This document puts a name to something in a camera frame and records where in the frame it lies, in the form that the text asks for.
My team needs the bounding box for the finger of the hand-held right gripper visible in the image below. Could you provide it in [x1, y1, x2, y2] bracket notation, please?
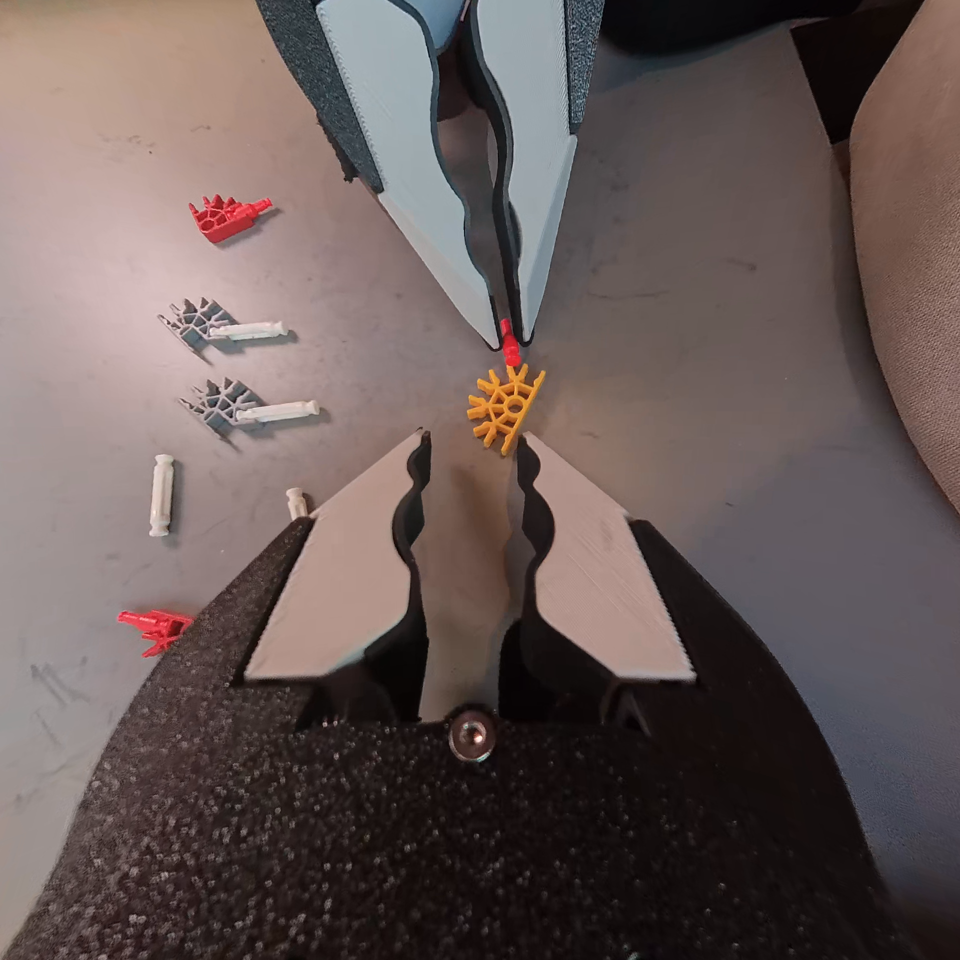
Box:
[461, 0, 580, 348]
[315, 0, 504, 352]

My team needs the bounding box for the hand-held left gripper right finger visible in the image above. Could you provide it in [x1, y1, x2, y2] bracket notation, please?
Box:
[497, 432, 699, 734]

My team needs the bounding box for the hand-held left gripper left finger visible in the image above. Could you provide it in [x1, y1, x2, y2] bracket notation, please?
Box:
[243, 429, 432, 725]

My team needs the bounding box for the yellow connector piece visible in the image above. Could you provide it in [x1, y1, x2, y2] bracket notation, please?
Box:
[466, 363, 546, 456]

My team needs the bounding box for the grey half-round connector piece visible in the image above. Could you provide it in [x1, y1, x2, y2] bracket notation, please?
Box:
[180, 377, 260, 438]

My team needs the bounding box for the grey desk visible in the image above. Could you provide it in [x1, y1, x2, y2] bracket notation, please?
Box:
[0, 0, 960, 939]

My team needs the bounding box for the black wrist rest pad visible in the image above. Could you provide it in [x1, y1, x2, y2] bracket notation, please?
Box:
[600, 0, 864, 57]

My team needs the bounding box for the person's brown clothing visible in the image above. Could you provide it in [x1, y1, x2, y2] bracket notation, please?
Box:
[847, 0, 960, 519]

